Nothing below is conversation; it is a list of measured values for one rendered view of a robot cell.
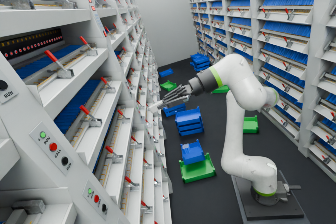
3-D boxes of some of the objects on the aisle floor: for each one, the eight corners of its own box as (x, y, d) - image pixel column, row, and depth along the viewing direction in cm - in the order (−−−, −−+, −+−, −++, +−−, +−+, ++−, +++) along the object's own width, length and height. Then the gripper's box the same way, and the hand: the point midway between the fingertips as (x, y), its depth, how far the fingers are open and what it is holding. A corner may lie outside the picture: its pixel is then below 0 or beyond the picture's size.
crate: (182, 151, 189) (180, 144, 188) (200, 146, 188) (198, 139, 187) (184, 165, 159) (182, 157, 158) (206, 159, 158) (203, 152, 157)
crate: (257, 121, 196) (257, 115, 192) (258, 133, 180) (258, 127, 176) (229, 121, 208) (228, 116, 205) (228, 132, 193) (227, 127, 189)
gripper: (208, 99, 66) (155, 125, 70) (200, 85, 78) (154, 109, 82) (201, 83, 63) (145, 112, 67) (193, 72, 75) (146, 96, 78)
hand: (157, 106), depth 74 cm, fingers closed
